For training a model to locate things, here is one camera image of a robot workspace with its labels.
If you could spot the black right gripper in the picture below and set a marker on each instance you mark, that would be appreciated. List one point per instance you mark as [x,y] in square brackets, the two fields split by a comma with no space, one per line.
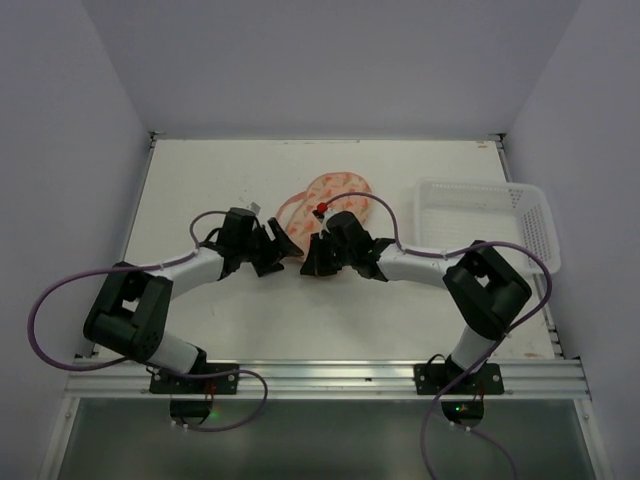
[326,255]

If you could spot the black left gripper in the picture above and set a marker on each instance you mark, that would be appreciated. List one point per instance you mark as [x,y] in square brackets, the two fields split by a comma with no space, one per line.
[267,248]

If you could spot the pink patterned mesh laundry bag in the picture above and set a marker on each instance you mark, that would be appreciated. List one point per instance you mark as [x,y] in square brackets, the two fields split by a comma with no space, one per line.
[337,190]

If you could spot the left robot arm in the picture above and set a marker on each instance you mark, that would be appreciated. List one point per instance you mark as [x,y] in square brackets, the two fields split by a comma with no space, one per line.
[130,312]

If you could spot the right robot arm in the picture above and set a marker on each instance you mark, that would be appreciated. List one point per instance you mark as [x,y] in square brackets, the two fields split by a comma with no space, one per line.
[487,291]

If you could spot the white plastic basket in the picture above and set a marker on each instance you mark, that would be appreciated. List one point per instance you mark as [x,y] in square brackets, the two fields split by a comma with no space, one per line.
[451,214]

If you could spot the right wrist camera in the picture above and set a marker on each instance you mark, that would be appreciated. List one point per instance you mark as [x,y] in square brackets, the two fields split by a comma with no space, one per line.
[323,212]

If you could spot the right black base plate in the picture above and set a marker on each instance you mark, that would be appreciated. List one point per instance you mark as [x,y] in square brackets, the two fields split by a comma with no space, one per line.
[432,376]

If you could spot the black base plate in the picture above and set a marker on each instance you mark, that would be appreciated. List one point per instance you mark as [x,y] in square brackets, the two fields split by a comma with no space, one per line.
[219,379]
[432,376]

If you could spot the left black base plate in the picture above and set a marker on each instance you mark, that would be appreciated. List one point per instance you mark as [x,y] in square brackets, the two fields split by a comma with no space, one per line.
[219,379]

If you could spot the aluminium mounting rail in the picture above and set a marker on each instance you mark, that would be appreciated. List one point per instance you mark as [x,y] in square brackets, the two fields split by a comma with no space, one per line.
[538,379]

